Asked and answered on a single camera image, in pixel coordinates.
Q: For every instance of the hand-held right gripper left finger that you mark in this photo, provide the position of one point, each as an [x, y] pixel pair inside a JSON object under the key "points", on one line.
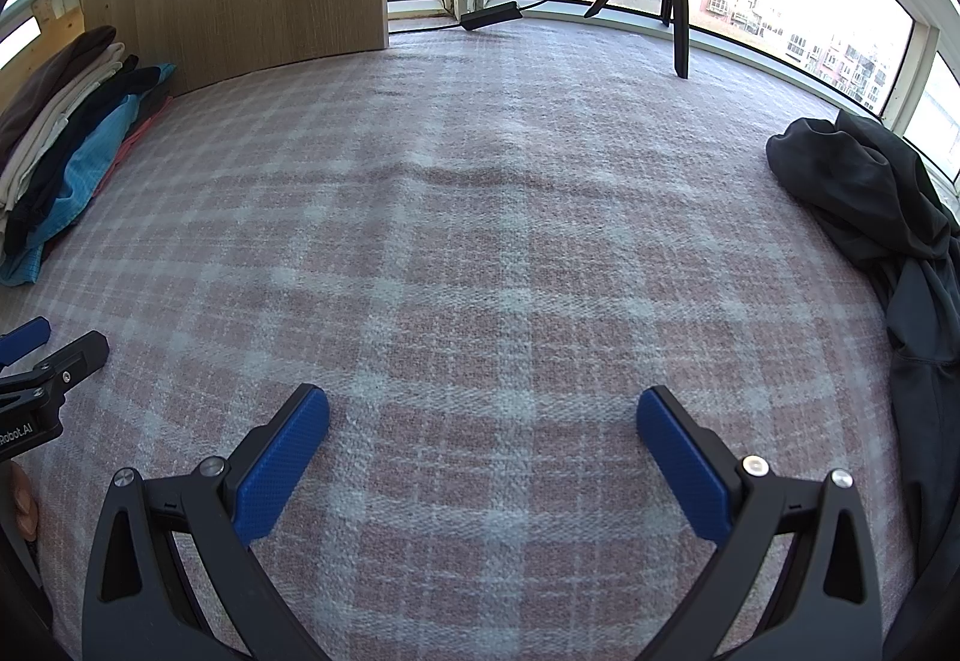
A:
{"points": [[281, 466]]}

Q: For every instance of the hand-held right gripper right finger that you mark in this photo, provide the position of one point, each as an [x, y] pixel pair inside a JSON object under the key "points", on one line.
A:
{"points": [[682, 466]]}

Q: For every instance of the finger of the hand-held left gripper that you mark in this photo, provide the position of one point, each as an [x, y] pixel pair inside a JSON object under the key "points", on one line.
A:
{"points": [[75, 357], [22, 340]]}

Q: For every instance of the dark grey pants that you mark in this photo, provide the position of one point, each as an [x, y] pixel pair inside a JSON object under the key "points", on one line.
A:
{"points": [[862, 181]]}

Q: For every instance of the person's left hand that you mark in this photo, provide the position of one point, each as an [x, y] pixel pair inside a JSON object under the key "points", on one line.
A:
{"points": [[24, 500]]}

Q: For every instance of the light blue folded garment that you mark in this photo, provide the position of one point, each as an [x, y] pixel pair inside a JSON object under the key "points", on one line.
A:
{"points": [[82, 173]]}

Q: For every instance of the beige folded garment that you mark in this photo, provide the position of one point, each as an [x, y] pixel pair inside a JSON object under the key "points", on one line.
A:
{"points": [[45, 143]]}

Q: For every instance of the pink folded garment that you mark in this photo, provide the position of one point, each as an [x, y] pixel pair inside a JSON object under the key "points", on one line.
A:
{"points": [[139, 132]]}

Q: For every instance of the navy folded garment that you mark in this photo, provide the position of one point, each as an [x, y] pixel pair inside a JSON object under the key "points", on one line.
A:
{"points": [[112, 98]]}

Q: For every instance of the brown folded garment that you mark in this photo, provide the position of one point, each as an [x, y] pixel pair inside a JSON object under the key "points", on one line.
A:
{"points": [[52, 83]]}

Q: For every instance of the pink plaid blanket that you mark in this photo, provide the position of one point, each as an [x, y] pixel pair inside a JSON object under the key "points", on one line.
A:
{"points": [[480, 256]]}

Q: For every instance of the black power adapter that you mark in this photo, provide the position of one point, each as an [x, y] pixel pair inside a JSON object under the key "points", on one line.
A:
{"points": [[487, 15]]}

